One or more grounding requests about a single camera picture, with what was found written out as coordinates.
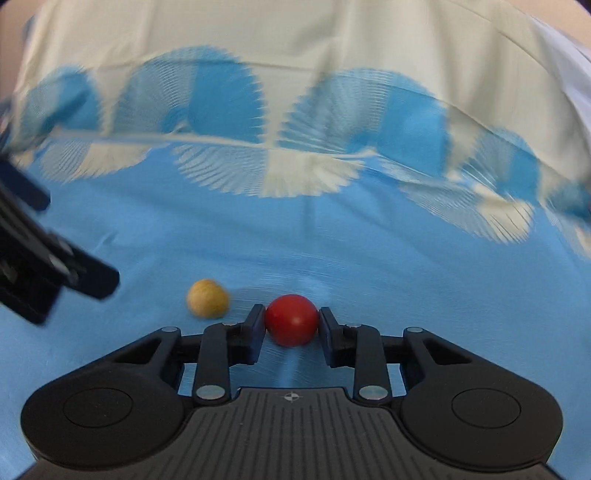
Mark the tan longan in cluster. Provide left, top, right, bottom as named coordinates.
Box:
left=186, top=279, right=229, bottom=319

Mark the blue patterned bed sheet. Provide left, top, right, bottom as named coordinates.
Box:
left=1, top=1, right=590, bottom=479

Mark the red cherry tomato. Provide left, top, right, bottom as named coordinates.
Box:
left=264, top=294, right=320, bottom=348

